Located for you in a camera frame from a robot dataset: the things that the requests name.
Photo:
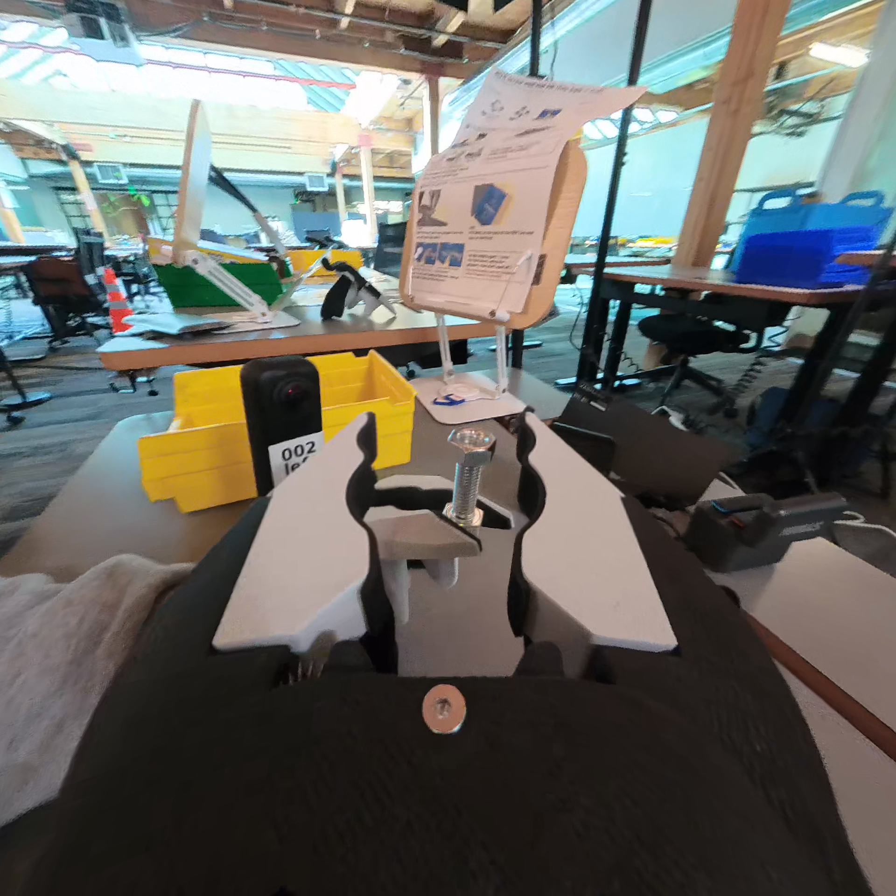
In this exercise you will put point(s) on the orange traffic cone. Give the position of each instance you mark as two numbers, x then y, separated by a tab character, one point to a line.
117	308

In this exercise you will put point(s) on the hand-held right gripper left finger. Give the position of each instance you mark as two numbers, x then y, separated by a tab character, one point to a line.
294	560

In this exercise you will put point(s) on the spare black white gripper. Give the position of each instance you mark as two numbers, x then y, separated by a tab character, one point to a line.
343	297

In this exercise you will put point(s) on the wooden edged desk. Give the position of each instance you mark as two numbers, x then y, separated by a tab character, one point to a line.
315	332

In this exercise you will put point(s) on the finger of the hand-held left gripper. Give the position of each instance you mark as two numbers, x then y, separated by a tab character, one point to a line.
413	535
413	483

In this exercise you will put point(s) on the green plastic bin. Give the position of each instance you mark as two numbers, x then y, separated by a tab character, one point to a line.
175	287

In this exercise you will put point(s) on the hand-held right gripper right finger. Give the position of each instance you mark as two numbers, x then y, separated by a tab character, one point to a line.
595	560

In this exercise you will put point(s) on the white board on stand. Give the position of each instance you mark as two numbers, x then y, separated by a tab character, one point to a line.
196	175

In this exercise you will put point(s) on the wooden clipboard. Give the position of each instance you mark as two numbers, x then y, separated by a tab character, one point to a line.
560	231

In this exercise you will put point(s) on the yellow plastic bin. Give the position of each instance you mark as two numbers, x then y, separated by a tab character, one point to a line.
203	434
308	262

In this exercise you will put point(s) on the wooden support post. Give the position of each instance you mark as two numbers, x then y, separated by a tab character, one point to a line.
728	140

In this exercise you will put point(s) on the long wooden desk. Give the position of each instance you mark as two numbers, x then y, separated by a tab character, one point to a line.
700	278

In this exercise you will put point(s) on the black stand pole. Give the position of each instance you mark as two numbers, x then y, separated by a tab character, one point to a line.
616	175

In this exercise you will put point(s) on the white clipboard stand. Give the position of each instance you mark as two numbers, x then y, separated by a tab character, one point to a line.
490	409

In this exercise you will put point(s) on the printed instruction sheet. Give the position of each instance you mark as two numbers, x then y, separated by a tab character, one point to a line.
490	175

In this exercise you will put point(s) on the silver hex bolt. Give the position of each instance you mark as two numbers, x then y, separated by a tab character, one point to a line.
467	483

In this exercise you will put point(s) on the dark grey charger box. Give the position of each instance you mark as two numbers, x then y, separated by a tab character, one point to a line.
770	539

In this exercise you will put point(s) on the blue plastic bin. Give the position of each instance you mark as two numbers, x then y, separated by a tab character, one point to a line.
784	262

